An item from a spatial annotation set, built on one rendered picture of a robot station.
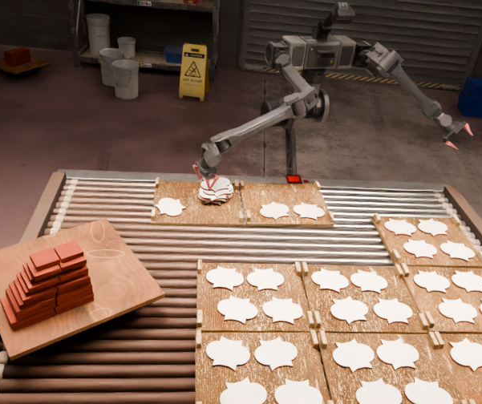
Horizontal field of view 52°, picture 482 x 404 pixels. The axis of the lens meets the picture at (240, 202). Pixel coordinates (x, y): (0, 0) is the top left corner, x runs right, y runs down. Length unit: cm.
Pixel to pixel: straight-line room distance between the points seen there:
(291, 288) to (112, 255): 68
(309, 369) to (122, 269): 73
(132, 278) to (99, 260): 16
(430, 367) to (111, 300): 108
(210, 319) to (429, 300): 85
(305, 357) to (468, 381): 53
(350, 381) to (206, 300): 57
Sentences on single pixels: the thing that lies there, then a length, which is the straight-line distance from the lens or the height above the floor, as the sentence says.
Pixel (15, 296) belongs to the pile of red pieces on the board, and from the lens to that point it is 165.
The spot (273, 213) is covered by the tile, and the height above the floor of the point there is 95.
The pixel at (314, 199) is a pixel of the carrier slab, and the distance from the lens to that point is 246.
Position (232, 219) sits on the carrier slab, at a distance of 223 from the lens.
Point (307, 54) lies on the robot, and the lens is 279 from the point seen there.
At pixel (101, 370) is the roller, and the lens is 168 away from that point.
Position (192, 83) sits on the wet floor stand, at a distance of 581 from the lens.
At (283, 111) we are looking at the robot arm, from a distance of 223.
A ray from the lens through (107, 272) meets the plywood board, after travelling 181.
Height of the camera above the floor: 224
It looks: 34 degrees down
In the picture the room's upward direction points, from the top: 6 degrees clockwise
